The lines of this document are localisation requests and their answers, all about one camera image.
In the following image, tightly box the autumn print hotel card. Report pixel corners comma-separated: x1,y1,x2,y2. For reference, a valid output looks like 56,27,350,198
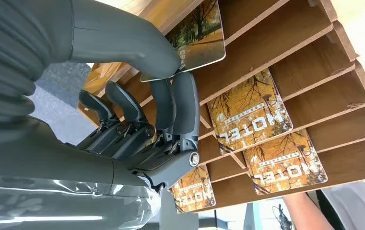
207,68,294,155
243,129,328,196
169,164,216,214

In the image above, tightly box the grey ribbed right arm sleeve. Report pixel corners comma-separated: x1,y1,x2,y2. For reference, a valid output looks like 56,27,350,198
0,0,74,147

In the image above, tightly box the person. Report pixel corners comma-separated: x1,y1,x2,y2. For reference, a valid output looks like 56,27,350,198
316,176,365,230

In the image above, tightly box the brown wooden card rack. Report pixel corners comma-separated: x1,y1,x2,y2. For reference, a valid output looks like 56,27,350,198
77,0,365,214

